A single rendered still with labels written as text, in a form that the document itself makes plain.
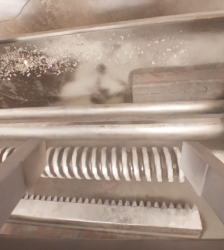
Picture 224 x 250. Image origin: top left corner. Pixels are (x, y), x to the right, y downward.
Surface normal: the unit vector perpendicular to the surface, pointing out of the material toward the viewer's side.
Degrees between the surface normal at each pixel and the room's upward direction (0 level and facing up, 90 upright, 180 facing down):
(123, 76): 0
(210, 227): 90
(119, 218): 90
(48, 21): 0
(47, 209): 90
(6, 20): 0
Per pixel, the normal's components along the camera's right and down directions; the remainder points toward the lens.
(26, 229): -0.13, -0.76
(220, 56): -0.12, 0.65
